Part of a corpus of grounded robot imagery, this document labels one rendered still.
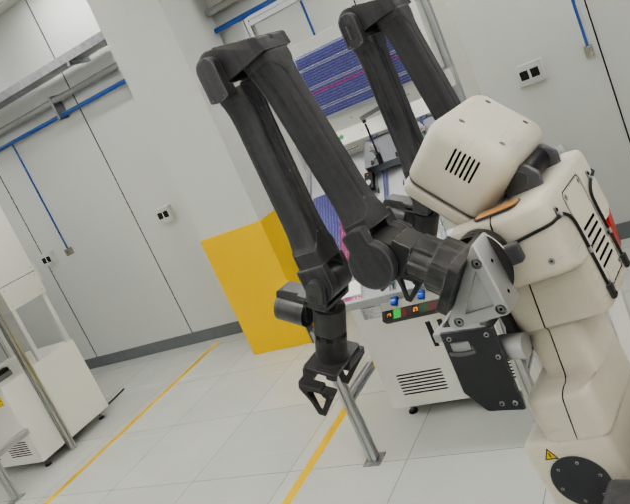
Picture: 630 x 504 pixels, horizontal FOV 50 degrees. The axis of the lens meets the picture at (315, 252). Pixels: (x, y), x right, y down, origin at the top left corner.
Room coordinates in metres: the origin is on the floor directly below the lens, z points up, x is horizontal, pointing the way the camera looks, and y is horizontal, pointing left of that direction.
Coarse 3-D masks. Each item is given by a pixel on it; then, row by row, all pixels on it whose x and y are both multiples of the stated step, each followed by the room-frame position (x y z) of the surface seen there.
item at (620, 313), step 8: (608, 216) 2.12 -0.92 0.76; (608, 224) 2.11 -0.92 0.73; (616, 232) 2.17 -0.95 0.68; (624, 296) 2.18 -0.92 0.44; (616, 304) 2.16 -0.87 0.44; (624, 304) 2.15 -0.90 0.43; (616, 312) 2.17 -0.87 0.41; (624, 312) 2.15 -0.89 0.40; (616, 320) 2.17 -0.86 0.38; (624, 320) 2.16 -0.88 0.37; (616, 328) 2.18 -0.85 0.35; (624, 328) 2.16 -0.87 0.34; (624, 336) 2.17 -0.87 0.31; (624, 344) 2.17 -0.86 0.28
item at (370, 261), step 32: (224, 64) 1.07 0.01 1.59; (256, 64) 1.04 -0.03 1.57; (288, 64) 1.05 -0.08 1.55; (288, 96) 1.03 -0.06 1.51; (288, 128) 1.05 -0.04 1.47; (320, 128) 1.03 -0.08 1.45; (320, 160) 1.02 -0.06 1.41; (352, 160) 1.04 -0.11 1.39; (352, 192) 1.01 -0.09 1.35; (352, 224) 1.01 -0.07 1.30; (384, 224) 1.04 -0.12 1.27; (352, 256) 1.00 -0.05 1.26; (384, 256) 0.96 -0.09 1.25
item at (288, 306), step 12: (288, 288) 1.15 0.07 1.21; (300, 288) 1.14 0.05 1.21; (312, 288) 1.07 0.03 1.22; (324, 288) 1.06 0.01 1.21; (348, 288) 1.13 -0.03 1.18; (276, 300) 1.16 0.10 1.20; (288, 300) 1.14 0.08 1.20; (300, 300) 1.13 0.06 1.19; (312, 300) 1.07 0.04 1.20; (324, 300) 1.07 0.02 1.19; (336, 300) 1.10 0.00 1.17; (276, 312) 1.15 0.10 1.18; (288, 312) 1.14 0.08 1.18; (300, 312) 1.12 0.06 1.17; (324, 312) 1.07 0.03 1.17; (300, 324) 1.13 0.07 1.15
